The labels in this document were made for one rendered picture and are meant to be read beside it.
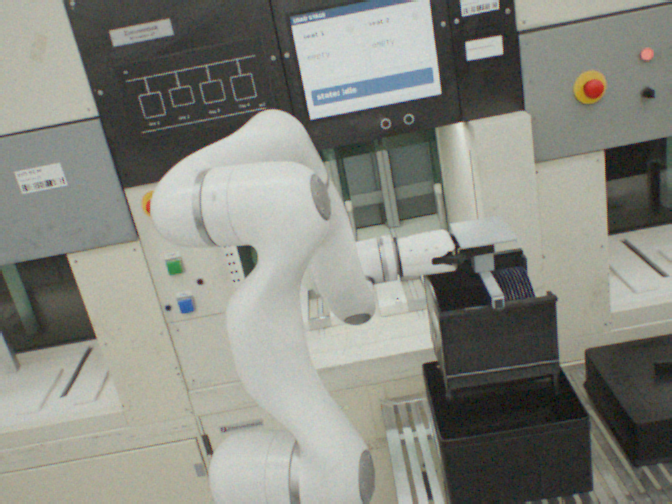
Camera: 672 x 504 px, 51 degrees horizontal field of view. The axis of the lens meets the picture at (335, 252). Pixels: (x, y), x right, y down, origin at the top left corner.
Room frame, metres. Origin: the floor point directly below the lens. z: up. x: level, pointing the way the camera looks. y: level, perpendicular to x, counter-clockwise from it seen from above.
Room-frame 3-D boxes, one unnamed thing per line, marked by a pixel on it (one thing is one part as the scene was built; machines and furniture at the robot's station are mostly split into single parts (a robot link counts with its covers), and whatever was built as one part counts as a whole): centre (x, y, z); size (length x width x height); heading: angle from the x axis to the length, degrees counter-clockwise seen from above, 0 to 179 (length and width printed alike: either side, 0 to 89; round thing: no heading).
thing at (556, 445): (1.17, -0.26, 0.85); 0.28 x 0.28 x 0.17; 86
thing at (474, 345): (1.18, -0.26, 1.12); 0.24 x 0.20 x 0.32; 177
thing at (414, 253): (1.18, -0.16, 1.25); 0.11 x 0.10 x 0.07; 87
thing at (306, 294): (1.79, 0.08, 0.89); 0.22 x 0.21 x 0.04; 178
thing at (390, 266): (1.19, -0.09, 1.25); 0.09 x 0.03 x 0.08; 177
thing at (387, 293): (1.78, -0.19, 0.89); 0.22 x 0.21 x 0.04; 178
